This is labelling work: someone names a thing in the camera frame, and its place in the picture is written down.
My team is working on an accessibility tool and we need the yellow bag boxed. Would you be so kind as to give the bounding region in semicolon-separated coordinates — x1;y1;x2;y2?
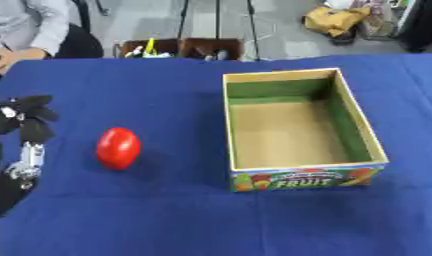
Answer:
301;5;374;38

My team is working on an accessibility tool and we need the black tripod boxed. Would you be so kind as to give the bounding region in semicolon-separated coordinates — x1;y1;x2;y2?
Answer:
174;0;264;62

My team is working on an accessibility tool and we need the red toy fruit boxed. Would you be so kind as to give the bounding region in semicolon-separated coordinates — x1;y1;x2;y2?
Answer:
95;127;143;171

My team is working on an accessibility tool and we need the brown cardboard box with items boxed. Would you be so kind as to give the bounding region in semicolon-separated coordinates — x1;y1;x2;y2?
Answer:
112;37;248;62

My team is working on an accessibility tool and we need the person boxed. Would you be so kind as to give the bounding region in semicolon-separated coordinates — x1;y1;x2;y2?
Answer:
0;0;106;61

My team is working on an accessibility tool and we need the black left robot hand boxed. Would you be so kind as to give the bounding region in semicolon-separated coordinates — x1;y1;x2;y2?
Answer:
0;94;61;145

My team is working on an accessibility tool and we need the person's hand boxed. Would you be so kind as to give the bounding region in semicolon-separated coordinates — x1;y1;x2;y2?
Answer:
0;47;52;77

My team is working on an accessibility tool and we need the open cardboard box green inside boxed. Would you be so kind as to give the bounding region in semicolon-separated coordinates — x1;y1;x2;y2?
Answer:
221;67;391;193

